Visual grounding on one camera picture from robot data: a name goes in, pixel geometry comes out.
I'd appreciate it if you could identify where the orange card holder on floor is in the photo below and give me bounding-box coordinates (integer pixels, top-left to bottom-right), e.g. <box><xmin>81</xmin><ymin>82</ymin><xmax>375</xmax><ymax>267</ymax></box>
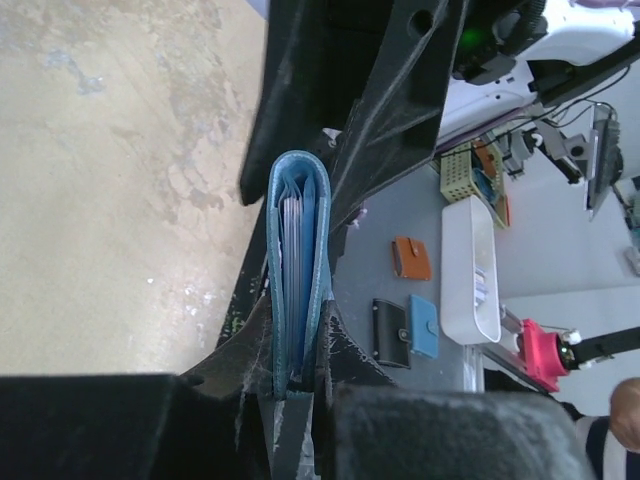
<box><xmin>391</xmin><ymin>236</ymin><xmax>432</xmax><ymax>281</ymax></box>

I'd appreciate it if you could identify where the black card holder on floor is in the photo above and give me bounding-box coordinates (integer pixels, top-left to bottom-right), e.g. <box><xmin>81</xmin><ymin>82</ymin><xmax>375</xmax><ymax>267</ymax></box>
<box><xmin>372</xmin><ymin>299</ymin><xmax>410</xmax><ymax>369</ymax></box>

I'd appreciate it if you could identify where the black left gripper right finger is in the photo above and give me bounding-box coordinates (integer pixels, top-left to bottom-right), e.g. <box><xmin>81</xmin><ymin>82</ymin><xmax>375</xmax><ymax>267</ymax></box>
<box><xmin>311</xmin><ymin>300</ymin><xmax>595</xmax><ymax>479</ymax></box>

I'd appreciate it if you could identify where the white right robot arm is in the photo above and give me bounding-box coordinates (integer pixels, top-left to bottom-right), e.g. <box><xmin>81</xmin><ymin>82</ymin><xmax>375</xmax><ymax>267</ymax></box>
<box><xmin>239</xmin><ymin>1</ymin><xmax>639</xmax><ymax>226</ymax></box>

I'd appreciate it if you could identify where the yellow perforated basket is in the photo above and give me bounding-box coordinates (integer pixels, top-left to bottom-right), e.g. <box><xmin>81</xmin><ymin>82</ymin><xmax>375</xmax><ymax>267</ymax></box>
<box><xmin>440</xmin><ymin>138</ymin><xmax>510</xmax><ymax>229</ymax></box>

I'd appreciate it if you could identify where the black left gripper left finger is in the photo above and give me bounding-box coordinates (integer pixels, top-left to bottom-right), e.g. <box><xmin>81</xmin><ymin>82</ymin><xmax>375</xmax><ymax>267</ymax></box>
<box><xmin>1</xmin><ymin>297</ymin><xmax>272</xmax><ymax>479</ymax></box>

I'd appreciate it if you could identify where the pink fixture block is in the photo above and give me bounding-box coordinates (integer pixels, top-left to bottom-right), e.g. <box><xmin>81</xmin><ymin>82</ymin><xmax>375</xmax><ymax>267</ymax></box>
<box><xmin>518</xmin><ymin>319</ymin><xmax>582</xmax><ymax>393</ymax></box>

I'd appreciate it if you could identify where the white plastic bin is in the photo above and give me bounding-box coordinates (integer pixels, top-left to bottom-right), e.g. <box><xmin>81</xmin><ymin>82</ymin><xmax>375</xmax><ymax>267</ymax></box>
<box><xmin>440</xmin><ymin>196</ymin><xmax>501</xmax><ymax>346</ymax></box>

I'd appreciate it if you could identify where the person head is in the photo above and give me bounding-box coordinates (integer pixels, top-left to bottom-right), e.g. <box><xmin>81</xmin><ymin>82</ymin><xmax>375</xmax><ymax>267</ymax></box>
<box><xmin>610</xmin><ymin>377</ymin><xmax>640</xmax><ymax>452</ymax></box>

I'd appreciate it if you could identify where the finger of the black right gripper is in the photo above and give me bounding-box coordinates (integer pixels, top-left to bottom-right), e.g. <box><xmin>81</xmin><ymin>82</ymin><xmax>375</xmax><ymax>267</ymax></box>
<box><xmin>239</xmin><ymin>1</ymin><xmax>394</xmax><ymax>205</ymax></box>
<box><xmin>330</xmin><ymin>1</ymin><xmax>469</xmax><ymax>230</ymax></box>

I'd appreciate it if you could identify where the light blue card holder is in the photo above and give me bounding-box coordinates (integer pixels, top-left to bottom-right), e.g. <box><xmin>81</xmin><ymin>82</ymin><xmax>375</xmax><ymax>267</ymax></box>
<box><xmin>409</xmin><ymin>295</ymin><xmax>439</xmax><ymax>359</ymax></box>

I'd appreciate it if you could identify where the blue leather card holder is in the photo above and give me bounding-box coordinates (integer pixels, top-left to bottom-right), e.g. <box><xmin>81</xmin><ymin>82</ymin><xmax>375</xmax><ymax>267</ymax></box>
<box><xmin>266</xmin><ymin>148</ymin><xmax>333</xmax><ymax>480</ymax></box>

